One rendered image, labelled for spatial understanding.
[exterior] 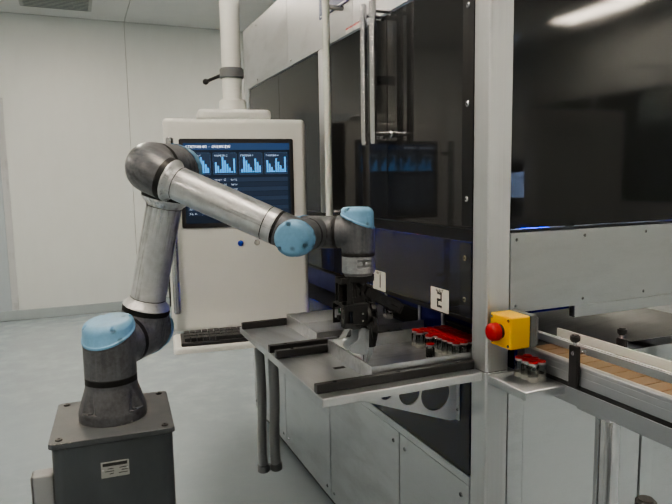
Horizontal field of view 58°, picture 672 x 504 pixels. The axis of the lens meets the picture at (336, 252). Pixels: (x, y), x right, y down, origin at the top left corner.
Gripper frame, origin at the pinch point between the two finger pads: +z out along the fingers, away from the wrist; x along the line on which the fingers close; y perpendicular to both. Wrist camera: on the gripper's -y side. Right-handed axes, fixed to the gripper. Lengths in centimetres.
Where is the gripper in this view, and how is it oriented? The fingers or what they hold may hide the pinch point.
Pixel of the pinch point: (367, 358)
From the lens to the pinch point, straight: 143.6
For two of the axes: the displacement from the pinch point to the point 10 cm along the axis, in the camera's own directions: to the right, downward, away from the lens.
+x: 3.9, 1.0, -9.1
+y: -9.2, 0.6, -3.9
